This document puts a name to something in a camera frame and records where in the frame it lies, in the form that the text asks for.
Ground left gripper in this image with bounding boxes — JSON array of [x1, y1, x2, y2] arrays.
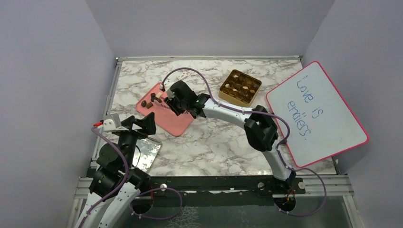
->
[[117, 112, 156, 170]]

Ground pink plastic tray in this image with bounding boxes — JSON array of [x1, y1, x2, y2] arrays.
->
[[135, 82, 194, 136]]

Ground pink silicone tongs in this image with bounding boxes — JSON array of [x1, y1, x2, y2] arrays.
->
[[155, 96, 170, 110]]

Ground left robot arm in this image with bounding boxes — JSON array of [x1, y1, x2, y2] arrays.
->
[[75, 112, 156, 228]]

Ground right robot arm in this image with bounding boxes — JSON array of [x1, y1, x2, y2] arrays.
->
[[135, 80, 296, 193]]

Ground brown rectangular chocolate bar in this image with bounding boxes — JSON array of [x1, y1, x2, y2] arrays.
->
[[145, 102, 154, 109]]

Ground gold chocolate tin box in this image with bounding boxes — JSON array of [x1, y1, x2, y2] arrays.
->
[[219, 69, 262, 107]]

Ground silver tin lid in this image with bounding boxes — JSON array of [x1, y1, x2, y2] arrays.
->
[[129, 137, 162, 173]]

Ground pink framed whiteboard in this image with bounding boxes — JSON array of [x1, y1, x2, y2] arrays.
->
[[266, 61, 369, 168]]

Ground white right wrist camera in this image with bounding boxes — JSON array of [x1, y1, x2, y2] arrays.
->
[[166, 89, 175, 99]]

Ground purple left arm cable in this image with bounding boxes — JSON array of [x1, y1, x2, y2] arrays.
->
[[78, 126, 130, 228]]

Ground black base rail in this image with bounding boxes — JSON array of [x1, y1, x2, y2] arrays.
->
[[131, 175, 306, 213]]

